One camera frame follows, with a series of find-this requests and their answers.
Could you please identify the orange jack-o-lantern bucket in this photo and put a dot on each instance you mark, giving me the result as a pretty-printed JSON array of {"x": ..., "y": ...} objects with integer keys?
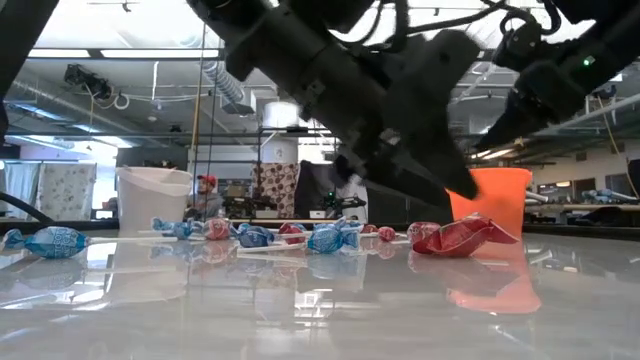
[{"x": 500, "y": 200}]

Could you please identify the white cylindrical tank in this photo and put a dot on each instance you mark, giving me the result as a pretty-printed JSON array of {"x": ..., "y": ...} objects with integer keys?
[{"x": 280, "y": 115}]

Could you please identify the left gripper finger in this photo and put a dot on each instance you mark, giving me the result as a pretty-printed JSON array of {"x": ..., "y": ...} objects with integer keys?
[
  {"x": 395, "y": 182},
  {"x": 440, "y": 160}
]

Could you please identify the black partition panels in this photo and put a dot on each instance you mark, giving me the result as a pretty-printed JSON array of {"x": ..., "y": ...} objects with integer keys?
[{"x": 390, "y": 212}]

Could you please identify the white skull bucket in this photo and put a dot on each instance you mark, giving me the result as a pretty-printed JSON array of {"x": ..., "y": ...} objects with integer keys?
[{"x": 152, "y": 200}]

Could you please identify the silver flexible duct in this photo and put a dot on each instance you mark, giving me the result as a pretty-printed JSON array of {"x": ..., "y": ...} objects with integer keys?
[{"x": 222, "y": 82}]

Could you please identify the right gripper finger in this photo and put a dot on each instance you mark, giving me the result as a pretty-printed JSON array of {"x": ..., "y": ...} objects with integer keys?
[{"x": 520, "y": 122}]

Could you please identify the ceiling light strip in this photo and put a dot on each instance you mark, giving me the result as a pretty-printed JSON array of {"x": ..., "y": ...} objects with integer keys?
[
  {"x": 57, "y": 53},
  {"x": 160, "y": 53}
]

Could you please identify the black background robot arm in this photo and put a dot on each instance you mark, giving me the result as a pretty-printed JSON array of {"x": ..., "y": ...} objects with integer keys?
[{"x": 340, "y": 202}]

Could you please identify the red white patterned cloth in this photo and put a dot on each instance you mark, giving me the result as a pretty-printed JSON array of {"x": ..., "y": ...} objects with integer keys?
[{"x": 277, "y": 185}]

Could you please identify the person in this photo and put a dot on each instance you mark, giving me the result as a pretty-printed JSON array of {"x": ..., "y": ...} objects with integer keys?
[{"x": 207, "y": 197}]

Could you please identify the dark draped cloth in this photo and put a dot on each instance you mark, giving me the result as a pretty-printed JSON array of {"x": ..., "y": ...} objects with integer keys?
[{"x": 312, "y": 185}]

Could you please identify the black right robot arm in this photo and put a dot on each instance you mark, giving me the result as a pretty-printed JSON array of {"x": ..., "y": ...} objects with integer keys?
[{"x": 625, "y": 25}]

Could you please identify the black wall panel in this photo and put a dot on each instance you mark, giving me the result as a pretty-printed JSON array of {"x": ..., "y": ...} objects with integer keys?
[{"x": 150, "y": 157}]

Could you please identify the red lollipop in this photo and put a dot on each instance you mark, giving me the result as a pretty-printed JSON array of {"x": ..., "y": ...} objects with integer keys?
[
  {"x": 369, "y": 229},
  {"x": 387, "y": 234}
]

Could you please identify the red Skittles pack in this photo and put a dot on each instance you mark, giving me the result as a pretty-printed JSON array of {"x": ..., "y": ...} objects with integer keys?
[{"x": 462, "y": 237}]

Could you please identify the white draped sheet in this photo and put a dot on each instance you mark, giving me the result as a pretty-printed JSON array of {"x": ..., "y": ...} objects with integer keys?
[{"x": 355, "y": 205}]

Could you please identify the white curtain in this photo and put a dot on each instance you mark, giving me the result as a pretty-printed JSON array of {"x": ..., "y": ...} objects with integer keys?
[{"x": 65, "y": 190}]

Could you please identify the pink lollipop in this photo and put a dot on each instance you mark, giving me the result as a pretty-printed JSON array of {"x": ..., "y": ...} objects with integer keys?
[
  {"x": 216, "y": 229},
  {"x": 420, "y": 231},
  {"x": 291, "y": 232}
]

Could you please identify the cluttered workbench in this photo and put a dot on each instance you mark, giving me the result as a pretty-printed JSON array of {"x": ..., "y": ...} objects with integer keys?
[{"x": 590, "y": 215}]

